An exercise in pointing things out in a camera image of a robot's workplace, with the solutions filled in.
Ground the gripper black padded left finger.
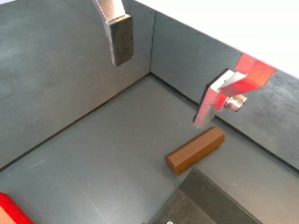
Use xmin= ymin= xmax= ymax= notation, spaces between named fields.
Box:
xmin=92 ymin=0 xmax=134 ymax=67

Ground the red shape sorter board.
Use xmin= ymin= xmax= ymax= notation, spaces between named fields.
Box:
xmin=0 ymin=192 xmax=33 ymax=224

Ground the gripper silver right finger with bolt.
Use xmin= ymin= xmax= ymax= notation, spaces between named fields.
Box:
xmin=192 ymin=53 xmax=276 ymax=128

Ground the brown hexagon peg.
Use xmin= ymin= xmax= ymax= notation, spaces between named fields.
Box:
xmin=164 ymin=126 xmax=224 ymax=174

